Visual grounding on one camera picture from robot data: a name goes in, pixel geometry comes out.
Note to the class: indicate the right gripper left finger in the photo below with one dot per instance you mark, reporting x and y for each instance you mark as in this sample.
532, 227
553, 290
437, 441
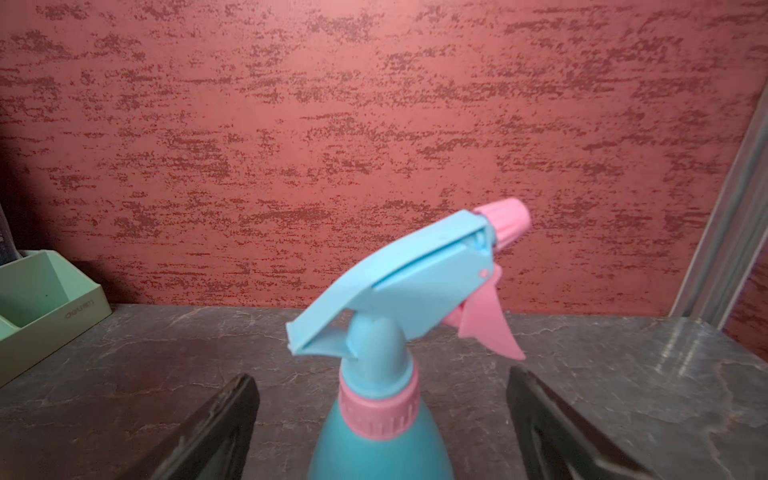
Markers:
212, 443

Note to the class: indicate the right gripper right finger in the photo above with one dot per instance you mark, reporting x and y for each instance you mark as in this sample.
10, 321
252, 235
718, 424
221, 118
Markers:
557, 442

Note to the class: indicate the teal pink spray bottle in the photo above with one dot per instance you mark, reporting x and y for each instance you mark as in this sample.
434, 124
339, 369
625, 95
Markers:
379, 427

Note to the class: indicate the green mesh file organizer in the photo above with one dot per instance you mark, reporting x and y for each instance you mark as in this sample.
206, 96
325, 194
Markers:
46, 302

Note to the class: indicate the right aluminium corner post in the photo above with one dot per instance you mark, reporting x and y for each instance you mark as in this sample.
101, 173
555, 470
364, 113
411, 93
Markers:
734, 235

